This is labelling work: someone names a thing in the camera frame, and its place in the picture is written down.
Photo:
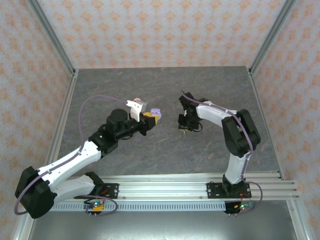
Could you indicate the aluminium table side rail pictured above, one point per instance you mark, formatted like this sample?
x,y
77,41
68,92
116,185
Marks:
x,y
67,100
260,105

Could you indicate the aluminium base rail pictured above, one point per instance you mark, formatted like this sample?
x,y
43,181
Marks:
x,y
162,187

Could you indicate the pink earbud charging case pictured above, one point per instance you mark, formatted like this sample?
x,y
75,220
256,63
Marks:
x,y
137,99

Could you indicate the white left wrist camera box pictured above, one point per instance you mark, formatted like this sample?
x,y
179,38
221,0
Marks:
x,y
136,110

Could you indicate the aluminium frame post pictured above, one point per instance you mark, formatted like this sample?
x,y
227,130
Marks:
x,y
53,37
271,37

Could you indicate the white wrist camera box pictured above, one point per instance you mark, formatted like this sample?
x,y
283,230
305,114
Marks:
x,y
185,113
136,110

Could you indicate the small controller circuit board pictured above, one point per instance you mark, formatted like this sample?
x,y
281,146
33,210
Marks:
x,y
96,206
241,207

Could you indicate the purple earbud charging case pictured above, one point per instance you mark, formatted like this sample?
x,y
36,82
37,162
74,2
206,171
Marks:
x,y
158,115

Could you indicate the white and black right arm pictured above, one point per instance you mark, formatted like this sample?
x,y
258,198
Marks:
x,y
235,170

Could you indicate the grey metal panel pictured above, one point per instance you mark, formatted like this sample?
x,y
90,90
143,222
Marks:
x,y
162,225

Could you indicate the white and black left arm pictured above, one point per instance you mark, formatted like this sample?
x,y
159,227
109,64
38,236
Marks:
x,y
72,160

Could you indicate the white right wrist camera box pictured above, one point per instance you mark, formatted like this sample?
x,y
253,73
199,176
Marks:
x,y
185,113

